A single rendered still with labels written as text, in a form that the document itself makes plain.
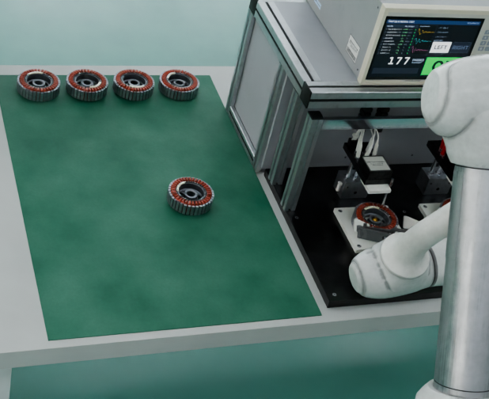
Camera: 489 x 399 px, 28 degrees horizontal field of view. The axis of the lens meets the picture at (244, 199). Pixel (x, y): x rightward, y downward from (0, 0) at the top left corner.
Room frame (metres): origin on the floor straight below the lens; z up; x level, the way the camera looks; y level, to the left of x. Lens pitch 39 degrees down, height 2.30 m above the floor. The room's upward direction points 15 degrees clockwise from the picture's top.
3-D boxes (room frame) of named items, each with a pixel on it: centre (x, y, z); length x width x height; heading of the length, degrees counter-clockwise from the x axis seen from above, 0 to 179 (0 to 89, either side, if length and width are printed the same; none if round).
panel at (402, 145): (2.19, -0.31, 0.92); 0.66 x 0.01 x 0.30; 117
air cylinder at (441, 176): (2.15, -0.47, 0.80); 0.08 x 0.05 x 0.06; 117
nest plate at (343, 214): (1.91, -0.32, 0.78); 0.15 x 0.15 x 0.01; 27
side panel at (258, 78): (2.18, 0.04, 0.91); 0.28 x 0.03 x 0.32; 27
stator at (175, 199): (1.86, 0.13, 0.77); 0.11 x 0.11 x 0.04
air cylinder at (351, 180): (2.04, -0.26, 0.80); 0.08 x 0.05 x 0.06; 117
